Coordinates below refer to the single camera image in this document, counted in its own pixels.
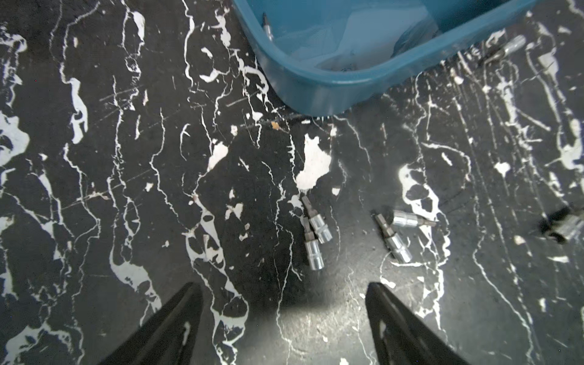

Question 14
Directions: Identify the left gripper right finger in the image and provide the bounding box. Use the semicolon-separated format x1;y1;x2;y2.
365;282;467;364

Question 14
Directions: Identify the dark bit at edge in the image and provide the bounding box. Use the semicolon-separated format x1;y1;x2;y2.
541;206;583;244

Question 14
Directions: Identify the teal plastic storage box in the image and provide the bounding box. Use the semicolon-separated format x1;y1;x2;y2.
233;1;534;117

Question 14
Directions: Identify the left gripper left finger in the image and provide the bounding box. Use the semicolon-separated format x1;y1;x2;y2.
100;282;204;364

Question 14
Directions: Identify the silver socket bit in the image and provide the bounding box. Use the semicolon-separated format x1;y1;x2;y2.
374;214;412;264
392;211;437;228
301;196;332;243
301;217;325;271

